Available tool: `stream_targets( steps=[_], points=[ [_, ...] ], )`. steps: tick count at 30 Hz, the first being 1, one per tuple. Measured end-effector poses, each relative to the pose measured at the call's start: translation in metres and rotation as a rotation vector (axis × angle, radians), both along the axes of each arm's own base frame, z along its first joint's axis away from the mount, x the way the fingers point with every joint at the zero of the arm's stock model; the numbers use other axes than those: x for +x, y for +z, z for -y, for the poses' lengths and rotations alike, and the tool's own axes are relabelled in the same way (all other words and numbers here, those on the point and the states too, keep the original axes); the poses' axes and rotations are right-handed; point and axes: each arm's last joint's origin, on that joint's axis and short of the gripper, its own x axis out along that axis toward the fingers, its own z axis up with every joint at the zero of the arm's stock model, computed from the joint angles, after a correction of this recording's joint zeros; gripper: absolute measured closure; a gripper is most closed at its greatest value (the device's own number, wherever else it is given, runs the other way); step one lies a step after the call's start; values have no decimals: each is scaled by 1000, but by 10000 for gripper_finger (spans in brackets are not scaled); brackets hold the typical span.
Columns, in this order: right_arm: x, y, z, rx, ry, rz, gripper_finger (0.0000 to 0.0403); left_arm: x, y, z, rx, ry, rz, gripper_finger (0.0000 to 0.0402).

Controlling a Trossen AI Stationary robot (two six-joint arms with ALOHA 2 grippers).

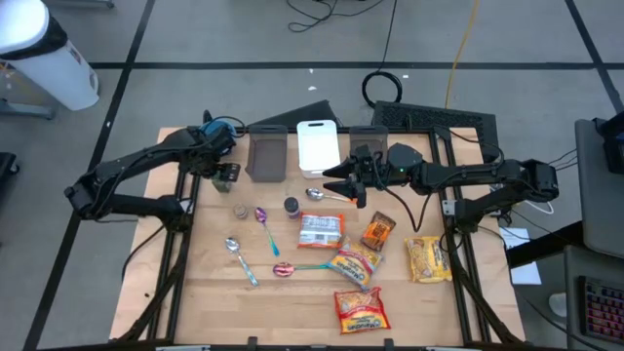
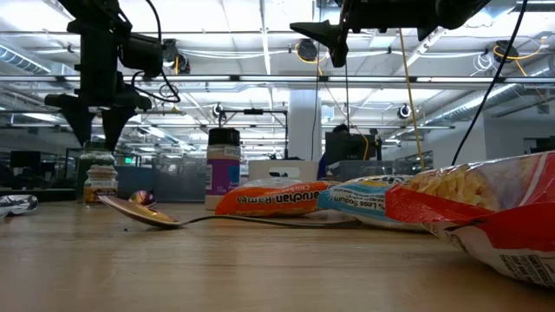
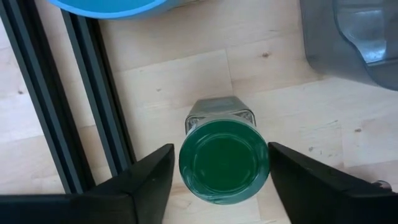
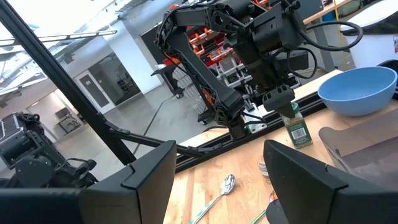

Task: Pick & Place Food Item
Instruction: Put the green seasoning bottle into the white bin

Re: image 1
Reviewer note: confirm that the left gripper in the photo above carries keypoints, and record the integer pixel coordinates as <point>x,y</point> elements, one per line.
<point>214,152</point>

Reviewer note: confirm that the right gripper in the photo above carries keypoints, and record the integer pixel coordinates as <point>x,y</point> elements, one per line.
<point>373,168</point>

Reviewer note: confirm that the small brown-lid jar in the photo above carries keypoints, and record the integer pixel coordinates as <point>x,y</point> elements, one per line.
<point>240,211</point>

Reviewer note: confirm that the orange white ramen packet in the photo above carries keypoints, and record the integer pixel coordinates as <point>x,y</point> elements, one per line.
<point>321,230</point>

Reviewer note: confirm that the small orange brown snack packet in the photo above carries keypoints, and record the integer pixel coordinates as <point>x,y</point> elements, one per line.
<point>378,231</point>

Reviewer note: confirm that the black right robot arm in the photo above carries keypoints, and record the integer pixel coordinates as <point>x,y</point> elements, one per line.
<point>468,173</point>

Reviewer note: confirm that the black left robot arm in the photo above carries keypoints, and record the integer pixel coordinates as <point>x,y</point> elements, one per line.
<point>136,161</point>

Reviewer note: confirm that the gray plastic bin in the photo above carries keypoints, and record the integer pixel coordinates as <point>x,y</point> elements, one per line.
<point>267,156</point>
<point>369,134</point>

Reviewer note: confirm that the white plastic bin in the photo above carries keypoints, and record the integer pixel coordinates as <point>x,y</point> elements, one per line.
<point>317,146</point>

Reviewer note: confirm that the blue bowl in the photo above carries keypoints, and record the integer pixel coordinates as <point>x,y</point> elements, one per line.
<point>217,129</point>

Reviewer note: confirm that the black-lid purple-label spice jar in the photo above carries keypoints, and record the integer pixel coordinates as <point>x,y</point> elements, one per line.
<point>292,207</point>

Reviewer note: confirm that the blue yellow ramen packet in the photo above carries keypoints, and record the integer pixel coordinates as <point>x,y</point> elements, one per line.
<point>355,263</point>

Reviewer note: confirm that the black perforated panel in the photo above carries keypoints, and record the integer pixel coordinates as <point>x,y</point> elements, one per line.
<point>458,117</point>

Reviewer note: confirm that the red yellow ramen packet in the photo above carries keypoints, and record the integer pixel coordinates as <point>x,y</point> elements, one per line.
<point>361,309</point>

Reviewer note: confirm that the white trash can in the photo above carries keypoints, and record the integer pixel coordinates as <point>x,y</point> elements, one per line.
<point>58,73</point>

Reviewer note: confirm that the white paper sheet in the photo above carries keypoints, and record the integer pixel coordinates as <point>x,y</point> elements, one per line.
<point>526,275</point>

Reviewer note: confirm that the gray furniture base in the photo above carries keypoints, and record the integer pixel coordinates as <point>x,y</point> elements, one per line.
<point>24,109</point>

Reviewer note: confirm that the gray desk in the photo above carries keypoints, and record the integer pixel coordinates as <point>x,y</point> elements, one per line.
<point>573,273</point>
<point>599,205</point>

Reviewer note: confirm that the white computer mouse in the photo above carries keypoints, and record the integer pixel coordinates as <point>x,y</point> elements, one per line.
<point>558,304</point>

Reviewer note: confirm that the black device on desk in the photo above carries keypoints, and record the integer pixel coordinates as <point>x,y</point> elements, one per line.
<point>614,146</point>

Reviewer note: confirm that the backlit keyboard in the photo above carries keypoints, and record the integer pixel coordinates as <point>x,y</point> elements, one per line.
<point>604,309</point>

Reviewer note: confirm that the small black post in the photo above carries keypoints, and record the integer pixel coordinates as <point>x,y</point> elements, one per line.
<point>208,117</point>

